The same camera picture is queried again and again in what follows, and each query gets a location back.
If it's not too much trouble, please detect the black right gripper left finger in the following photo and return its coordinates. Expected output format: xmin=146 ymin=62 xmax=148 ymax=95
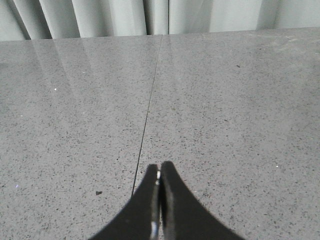
xmin=91 ymin=164 xmax=160 ymax=240

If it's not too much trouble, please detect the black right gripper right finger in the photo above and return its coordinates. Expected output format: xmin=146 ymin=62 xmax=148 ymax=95
xmin=159 ymin=161 xmax=243 ymax=240

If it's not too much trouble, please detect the beige background curtain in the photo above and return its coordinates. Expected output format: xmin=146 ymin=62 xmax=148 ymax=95
xmin=0 ymin=0 xmax=320 ymax=41

